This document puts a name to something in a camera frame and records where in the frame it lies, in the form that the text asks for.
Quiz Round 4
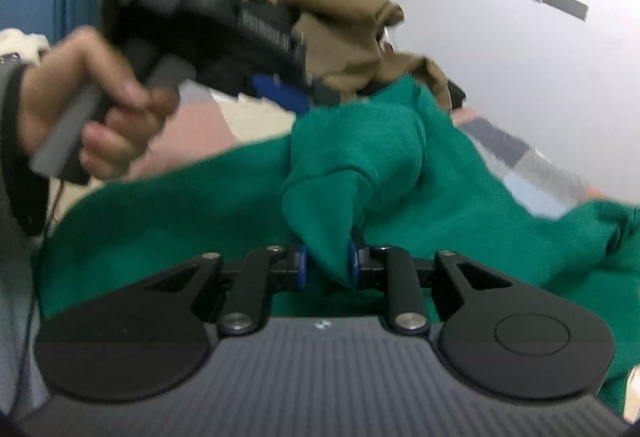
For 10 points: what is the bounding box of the brown hoodie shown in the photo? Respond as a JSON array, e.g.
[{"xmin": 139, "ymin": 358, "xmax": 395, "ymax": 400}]
[{"xmin": 242, "ymin": 0, "xmax": 453, "ymax": 112}]

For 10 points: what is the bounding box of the blue chair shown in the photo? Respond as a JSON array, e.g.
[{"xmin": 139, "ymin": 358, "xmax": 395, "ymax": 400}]
[{"xmin": 0, "ymin": 0, "xmax": 56, "ymax": 38}]

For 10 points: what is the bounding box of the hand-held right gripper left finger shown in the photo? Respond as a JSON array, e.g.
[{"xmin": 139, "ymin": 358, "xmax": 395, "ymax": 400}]
[{"xmin": 145, "ymin": 244, "xmax": 307, "ymax": 337}]

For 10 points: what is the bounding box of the green printed sweatshirt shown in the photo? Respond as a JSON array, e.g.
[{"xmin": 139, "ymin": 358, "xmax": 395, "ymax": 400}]
[{"xmin": 37, "ymin": 74, "xmax": 640, "ymax": 423}]

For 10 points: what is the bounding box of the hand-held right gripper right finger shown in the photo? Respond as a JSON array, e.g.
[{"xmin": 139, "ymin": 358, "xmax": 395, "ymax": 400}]
[{"xmin": 347, "ymin": 239, "xmax": 513, "ymax": 337}]

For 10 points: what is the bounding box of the white fluffy cloth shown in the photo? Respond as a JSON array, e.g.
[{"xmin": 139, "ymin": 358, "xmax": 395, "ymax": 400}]
[{"xmin": 0, "ymin": 29, "xmax": 51, "ymax": 68}]

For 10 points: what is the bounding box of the white and grey wall panel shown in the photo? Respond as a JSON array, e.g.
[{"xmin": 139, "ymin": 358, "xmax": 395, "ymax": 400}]
[{"xmin": 527, "ymin": 0, "xmax": 589, "ymax": 22}]

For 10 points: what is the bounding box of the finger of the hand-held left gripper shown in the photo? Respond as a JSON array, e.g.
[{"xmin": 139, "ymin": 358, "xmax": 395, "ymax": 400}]
[{"xmin": 252, "ymin": 76, "xmax": 341, "ymax": 114}]

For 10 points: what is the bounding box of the person's left hand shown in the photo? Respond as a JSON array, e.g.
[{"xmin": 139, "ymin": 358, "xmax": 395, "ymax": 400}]
[{"xmin": 20, "ymin": 27, "xmax": 181, "ymax": 182}]

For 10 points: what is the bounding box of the black garment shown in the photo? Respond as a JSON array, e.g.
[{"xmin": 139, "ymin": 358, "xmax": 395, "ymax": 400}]
[{"xmin": 447, "ymin": 79, "xmax": 467, "ymax": 110}]

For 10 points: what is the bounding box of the patchwork bed sheet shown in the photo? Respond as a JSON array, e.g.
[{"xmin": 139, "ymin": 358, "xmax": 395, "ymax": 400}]
[{"xmin": 120, "ymin": 82, "xmax": 608, "ymax": 220}]

